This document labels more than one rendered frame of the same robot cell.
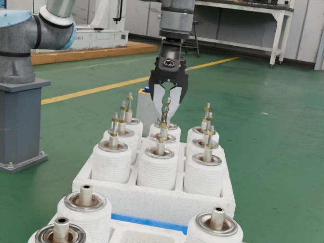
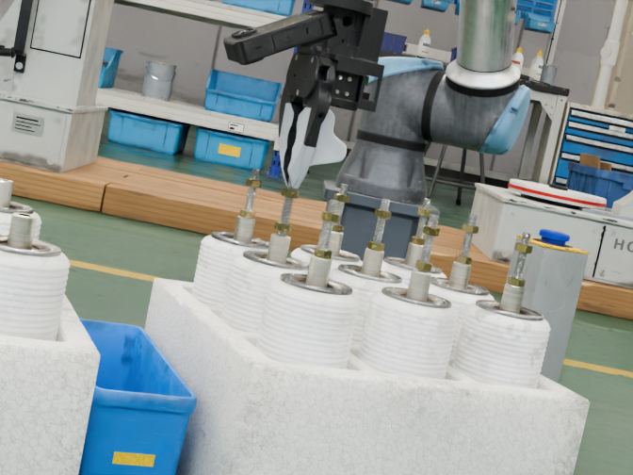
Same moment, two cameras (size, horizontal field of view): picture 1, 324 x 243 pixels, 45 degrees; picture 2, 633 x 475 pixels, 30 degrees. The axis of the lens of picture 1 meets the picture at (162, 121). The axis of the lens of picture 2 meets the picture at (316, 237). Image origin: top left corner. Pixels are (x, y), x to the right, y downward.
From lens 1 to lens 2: 1.26 m
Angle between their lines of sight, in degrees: 63
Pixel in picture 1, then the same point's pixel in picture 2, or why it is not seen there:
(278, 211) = not seen: outside the picture
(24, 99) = (362, 228)
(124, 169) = (221, 280)
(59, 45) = (472, 136)
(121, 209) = (171, 346)
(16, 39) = (380, 106)
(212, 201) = (240, 352)
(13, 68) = (364, 163)
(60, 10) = (466, 55)
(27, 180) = not seen: hidden behind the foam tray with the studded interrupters
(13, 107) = not seen: hidden behind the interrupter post
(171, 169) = (254, 286)
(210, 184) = (271, 324)
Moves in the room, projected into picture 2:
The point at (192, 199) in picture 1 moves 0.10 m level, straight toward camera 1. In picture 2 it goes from (224, 340) to (128, 328)
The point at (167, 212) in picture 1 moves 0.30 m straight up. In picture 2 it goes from (201, 365) to (255, 88)
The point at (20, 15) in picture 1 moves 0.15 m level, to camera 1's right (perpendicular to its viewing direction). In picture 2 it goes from (398, 60) to (446, 67)
